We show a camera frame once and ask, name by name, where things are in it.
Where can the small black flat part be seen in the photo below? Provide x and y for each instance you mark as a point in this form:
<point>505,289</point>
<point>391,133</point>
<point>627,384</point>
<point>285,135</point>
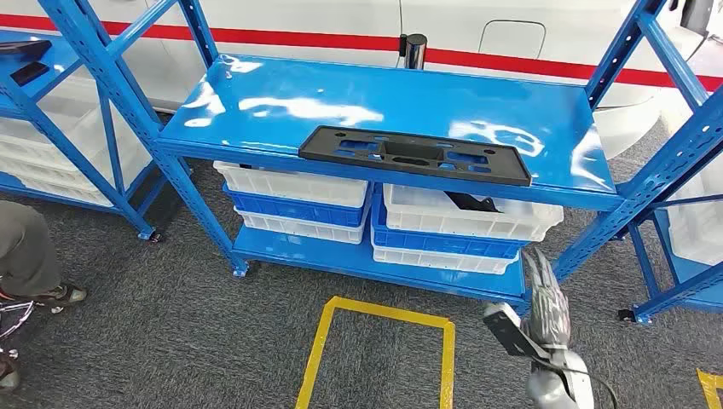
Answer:
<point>29,73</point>

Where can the blue plastic crate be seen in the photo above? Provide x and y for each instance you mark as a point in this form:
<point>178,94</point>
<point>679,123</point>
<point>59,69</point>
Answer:
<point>440,243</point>
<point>293,211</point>

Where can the chrome tube frame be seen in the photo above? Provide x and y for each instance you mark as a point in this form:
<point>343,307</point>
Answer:
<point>22,306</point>

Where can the black plastic bracket plate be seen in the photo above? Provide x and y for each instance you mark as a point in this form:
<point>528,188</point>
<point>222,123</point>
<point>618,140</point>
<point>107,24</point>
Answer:
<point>508,169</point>

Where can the white car red stripe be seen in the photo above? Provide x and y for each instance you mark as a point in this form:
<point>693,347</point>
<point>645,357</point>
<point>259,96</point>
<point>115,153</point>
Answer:
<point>282,17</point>

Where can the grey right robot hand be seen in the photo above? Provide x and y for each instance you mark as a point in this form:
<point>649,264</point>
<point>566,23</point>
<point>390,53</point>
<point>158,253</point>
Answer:
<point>548,310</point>

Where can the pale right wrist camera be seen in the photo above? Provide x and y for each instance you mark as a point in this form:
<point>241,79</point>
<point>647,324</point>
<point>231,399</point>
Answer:
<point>508,336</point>

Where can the black plastic part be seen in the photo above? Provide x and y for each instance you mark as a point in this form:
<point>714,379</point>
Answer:
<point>471,203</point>

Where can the white plastic crate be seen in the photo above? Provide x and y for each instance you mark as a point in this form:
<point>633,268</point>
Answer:
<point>440,261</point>
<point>299,230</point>
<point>700,231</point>
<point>62,107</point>
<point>508,223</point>
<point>17,152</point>
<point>62,192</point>
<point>293,189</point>

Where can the person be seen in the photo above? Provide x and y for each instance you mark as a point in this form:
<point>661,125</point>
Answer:
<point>28,248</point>

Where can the blue metal shelf rack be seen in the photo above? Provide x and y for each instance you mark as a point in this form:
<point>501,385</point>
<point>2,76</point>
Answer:
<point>678,293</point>
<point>395,101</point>
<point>65,53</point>

